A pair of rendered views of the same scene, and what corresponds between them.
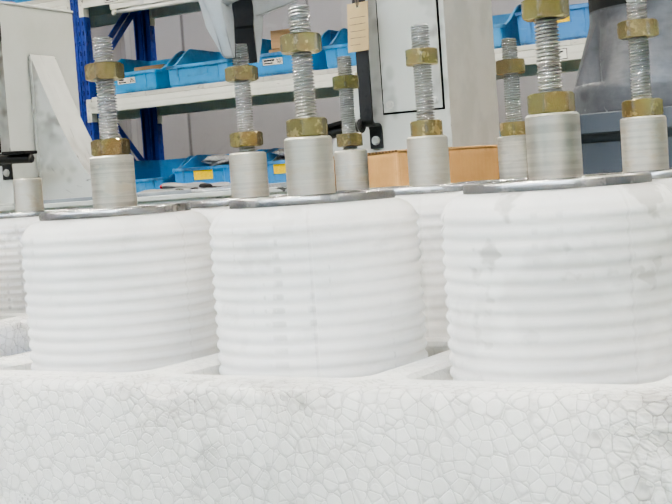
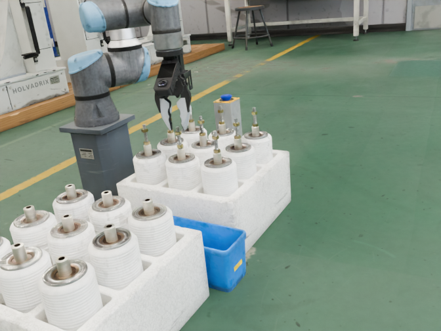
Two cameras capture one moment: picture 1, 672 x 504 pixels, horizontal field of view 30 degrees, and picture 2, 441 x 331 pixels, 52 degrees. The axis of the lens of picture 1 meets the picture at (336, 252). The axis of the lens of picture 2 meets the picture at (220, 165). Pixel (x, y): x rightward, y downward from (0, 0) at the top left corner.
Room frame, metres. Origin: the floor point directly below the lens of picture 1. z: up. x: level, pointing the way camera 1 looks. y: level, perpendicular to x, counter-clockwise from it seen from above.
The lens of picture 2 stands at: (0.63, 1.23, 0.68)
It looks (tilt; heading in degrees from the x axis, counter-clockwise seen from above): 21 degrees down; 270
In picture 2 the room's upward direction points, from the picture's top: 6 degrees counter-clockwise
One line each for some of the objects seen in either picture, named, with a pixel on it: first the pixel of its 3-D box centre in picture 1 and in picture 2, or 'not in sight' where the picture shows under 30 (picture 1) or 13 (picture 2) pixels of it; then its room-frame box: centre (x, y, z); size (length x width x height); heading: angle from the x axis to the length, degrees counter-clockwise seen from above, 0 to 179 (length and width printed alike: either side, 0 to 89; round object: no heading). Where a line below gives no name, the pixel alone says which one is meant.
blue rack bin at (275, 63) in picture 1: (296, 56); not in sight; (6.09, 0.12, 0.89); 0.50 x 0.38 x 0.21; 153
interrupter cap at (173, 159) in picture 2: (251, 203); (182, 158); (0.73, 0.05, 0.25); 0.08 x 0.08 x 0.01
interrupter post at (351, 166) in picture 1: (352, 174); (147, 150); (0.84, -0.01, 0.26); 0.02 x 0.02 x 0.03
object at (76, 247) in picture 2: not in sight; (78, 265); (0.95, 0.40, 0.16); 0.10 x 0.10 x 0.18
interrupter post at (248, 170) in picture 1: (249, 180); (181, 154); (0.73, 0.05, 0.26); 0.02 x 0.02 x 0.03
